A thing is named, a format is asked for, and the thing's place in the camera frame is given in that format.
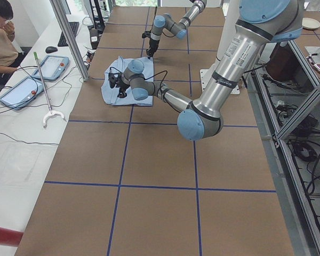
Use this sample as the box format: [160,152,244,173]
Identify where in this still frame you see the far teach pendant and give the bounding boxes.
[38,55,69,82]

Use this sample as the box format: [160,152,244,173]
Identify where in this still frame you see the red fire extinguisher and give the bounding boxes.
[0,227,23,247]

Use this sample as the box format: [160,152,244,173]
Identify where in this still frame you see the teach pendant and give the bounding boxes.
[0,77,44,110]
[38,55,69,82]

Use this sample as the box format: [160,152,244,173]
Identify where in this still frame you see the blue tape grid lines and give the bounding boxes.
[42,5,320,256]

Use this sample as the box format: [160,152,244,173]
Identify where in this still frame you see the light blue t-shirt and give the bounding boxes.
[101,56,153,106]

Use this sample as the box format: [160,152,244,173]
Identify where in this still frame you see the aluminium frame post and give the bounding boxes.
[50,0,89,82]

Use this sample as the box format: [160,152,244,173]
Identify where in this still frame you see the white plate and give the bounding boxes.
[302,18,320,30]

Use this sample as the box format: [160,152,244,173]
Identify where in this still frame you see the black keyboard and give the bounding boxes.
[57,21,80,47]

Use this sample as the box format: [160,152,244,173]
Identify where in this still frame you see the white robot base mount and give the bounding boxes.
[199,0,242,95]

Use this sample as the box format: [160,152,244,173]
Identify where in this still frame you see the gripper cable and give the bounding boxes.
[143,70,169,86]

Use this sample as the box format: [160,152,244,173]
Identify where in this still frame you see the near teach pendant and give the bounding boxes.
[0,77,44,110]

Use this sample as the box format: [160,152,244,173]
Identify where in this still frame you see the reacher grabber tool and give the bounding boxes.
[33,52,66,129]

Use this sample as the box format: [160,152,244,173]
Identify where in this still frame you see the black computer mouse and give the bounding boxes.
[45,46,58,54]

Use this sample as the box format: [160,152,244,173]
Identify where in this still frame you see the seated person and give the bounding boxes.
[0,0,25,90]

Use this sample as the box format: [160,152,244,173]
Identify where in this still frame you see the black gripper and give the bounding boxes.
[142,30,160,59]
[108,72,128,98]

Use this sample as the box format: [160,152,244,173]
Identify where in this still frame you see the aluminium frame side rack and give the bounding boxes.
[246,35,320,255]

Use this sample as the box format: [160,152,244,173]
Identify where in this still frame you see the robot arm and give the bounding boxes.
[142,0,207,59]
[108,1,303,141]

